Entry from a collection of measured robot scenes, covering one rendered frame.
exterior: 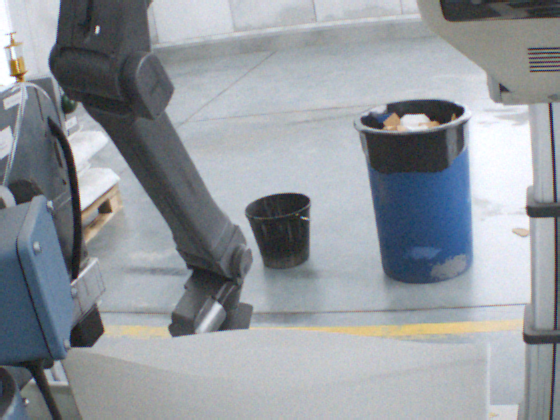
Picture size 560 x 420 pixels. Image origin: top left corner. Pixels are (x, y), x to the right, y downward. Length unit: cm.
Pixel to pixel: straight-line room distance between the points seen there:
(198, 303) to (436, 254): 216
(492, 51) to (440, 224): 193
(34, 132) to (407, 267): 234
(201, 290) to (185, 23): 852
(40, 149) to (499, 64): 68
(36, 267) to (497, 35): 81
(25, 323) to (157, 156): 33
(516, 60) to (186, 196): 57
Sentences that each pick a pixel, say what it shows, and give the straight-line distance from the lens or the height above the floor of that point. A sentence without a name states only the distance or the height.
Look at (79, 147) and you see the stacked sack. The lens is 430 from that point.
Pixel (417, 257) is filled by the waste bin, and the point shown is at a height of 12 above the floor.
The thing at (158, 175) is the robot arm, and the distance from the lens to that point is 82.
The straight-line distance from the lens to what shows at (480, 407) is 82.
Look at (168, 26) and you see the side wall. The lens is 957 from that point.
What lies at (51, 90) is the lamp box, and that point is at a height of 131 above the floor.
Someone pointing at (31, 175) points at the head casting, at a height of 123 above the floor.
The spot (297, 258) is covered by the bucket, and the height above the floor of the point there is 4.
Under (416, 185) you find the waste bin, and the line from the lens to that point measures 297.
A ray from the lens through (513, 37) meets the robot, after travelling 115.
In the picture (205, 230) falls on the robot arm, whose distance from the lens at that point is 93.
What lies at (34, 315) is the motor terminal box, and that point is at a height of 125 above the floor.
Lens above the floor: 146
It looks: 21 degrees down
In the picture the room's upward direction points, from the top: 10 degrees counter-clockwise
